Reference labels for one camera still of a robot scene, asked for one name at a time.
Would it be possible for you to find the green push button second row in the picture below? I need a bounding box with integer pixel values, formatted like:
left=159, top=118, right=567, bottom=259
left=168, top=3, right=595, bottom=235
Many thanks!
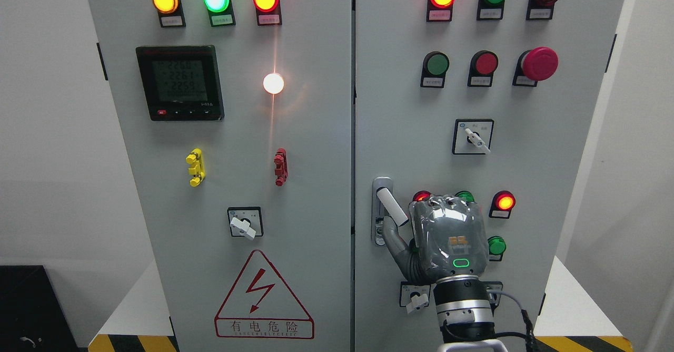
left=420, top=51, right=450, bottom=89

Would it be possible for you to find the lower white selector switch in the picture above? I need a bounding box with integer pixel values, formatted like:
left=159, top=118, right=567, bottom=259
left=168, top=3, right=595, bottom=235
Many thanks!
left=398, top=281, right=432, bottom=314

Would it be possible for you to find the white glowing indicator light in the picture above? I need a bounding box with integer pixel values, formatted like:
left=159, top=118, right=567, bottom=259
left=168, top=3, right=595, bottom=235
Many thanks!
left=263, top=73, right=285, bottom=95

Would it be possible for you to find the yellow terminal connector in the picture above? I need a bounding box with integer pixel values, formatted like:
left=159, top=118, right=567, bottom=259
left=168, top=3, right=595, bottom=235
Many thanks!
left=185, top=148, right=205, bottom=187

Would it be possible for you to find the right grey cabinet door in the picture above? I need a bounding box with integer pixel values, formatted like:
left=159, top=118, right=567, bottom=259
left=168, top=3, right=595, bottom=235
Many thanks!
left=354, top=0, right=624, bottom=351

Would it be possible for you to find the green indicator lower middle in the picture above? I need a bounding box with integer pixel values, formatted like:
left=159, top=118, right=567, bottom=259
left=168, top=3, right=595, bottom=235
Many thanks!
left=455, top=190, right=475, bottom=202

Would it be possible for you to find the green indicator lower right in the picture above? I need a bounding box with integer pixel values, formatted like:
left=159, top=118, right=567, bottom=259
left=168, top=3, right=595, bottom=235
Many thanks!
left=487, top=235, right=507, bottom=261

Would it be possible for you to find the red electric hazard warning sign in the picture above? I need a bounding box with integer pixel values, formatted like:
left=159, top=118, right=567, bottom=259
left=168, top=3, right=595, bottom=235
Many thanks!
left=214, top=249, right=315, bottom=339

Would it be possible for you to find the left grey cabinet door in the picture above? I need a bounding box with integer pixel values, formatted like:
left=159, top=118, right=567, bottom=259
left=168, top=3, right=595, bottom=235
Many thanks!
left=89, top=0, right=352, bottom=351

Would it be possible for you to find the red lit indicator lower right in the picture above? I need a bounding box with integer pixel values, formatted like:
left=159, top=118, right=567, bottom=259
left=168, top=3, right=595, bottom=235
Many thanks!
left=489, top=190, right=516, bottom=219

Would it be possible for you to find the red lit indicator top right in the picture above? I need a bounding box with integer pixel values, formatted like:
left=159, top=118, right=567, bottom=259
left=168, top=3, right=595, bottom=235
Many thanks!
left=426, top=0, right=455, bottom=22

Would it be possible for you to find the red lit indicator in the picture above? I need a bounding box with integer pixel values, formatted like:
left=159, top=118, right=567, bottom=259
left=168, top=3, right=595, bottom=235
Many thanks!
left=426, top=0, right=455, bottom=22
left=412, top=190, right=431, bottom=202
left=489, top=190, right=516, bottom=219

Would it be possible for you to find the red indicator light top left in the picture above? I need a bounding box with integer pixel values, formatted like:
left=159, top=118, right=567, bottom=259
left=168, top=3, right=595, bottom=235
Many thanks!
left=253, top=0, right=282, bottom=26

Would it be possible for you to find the upper right white selector switch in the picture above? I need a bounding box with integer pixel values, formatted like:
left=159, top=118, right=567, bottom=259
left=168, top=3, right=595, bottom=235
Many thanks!
left=452, top=119, right=495, bottom=155

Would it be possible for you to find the left door white selector switch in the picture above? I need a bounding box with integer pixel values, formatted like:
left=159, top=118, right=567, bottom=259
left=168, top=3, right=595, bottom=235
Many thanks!
left=226, top=207, right=263, bottom=241

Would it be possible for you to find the yellow indicator light top left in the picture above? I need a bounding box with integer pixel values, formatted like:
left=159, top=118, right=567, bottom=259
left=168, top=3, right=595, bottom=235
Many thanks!
left=152, top=0, right=186, bottom=28

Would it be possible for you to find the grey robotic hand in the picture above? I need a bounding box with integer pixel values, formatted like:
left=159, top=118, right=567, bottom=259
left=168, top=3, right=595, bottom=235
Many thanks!
left=383, top=194, right=489, bottom=286

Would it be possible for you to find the grey cabinet door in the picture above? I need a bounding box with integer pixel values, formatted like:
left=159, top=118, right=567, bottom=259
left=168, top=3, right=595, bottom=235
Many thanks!
left=354, top=0, right=624, bottom=351
left=89, top=0, right=352, bottom=351

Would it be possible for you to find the green indicator light top left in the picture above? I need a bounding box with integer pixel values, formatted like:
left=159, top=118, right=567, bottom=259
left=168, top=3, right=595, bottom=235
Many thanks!
left=203, top=0, right=236, bottom=26

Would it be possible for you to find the black box lower left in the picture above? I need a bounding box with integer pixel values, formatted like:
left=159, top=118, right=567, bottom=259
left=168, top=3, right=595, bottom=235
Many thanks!
left=1, top=266, right=78, bottom=351

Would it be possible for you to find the silver cabinet door handle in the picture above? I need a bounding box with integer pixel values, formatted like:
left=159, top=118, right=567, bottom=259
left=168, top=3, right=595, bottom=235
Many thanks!
left=371, top=177, right=409, bottom=247

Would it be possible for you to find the red terminal connector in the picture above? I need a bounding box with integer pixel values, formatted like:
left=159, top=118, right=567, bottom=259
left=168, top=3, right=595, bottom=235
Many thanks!
left=273, top=148, right=289, bottom=187

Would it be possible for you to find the black rotary knob switch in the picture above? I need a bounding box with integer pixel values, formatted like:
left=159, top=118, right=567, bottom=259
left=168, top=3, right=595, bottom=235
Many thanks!
left=482, top=281, right=503, bottom=311

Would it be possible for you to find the red mushroom emergency stop button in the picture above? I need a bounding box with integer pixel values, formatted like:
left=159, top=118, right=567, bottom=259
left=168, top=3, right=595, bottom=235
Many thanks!
left=512, top=46, right=559, bottom=87

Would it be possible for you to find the red push button second row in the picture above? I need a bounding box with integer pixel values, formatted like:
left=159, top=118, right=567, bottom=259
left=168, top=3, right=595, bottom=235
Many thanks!
left=467, top=50, right=499, bottom=87

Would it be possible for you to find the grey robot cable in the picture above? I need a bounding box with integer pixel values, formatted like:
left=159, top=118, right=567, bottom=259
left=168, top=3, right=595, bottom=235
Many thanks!
left=489, top=290, right=539, bottom=352

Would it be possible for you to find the red lit indicator lower left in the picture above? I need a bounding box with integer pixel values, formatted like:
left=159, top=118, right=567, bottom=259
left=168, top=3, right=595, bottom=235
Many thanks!
left=412, top=190, right=431, bottom=202

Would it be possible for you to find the black digital power meter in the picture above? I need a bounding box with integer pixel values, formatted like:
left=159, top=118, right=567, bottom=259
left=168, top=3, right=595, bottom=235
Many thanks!
left=135, top=45, right=224, bottom=122

